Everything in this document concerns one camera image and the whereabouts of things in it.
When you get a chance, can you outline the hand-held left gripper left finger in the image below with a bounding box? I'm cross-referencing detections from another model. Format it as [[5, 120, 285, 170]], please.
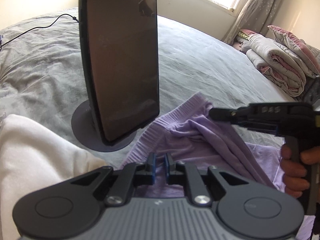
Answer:
[[70, 152, 157, 205]]

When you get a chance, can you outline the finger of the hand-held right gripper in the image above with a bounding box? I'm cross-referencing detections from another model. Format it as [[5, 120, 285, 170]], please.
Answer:
[[209, 107, 237, 125]]

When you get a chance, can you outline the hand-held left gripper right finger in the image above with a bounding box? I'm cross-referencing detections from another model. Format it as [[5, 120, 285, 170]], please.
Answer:
[[164, 153, 250, 205]]

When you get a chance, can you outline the purple sweater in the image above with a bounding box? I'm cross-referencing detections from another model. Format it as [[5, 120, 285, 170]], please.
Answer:
[[120, 92, 315, 240]]

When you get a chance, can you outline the person's right hand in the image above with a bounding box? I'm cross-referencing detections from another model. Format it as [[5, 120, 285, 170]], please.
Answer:
[[279, 145, 320, 198]]

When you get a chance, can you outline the folded grey pink comforter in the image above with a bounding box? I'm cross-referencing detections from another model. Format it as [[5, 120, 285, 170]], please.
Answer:
[[246, 34, 309, 97]]

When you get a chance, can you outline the grey white pillow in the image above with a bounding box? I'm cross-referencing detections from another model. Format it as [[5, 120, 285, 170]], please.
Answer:
[[276, 39, 320, 79]]

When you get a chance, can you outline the pink pillow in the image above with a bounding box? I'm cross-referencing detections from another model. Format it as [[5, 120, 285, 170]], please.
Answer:
[[267, 25, 320, 64]]

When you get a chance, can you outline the grey phone stand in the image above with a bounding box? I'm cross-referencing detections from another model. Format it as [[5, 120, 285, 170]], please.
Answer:
[[71, 100, 138, 152]]

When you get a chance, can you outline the patterned curtain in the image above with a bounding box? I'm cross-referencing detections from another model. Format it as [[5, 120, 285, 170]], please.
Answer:
[[221, 0, 292, 44]]

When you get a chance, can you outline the white cloth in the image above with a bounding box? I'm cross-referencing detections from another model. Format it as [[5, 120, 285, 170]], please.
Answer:
[[0, 114, 108, 240]]

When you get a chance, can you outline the black smartphone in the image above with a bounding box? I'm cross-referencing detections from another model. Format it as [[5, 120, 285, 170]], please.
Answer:
[[78, 0, 160, 147]]

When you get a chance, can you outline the black charging cable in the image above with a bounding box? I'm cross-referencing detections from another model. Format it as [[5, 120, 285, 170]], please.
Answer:
[[0, 14, 80, 49]]

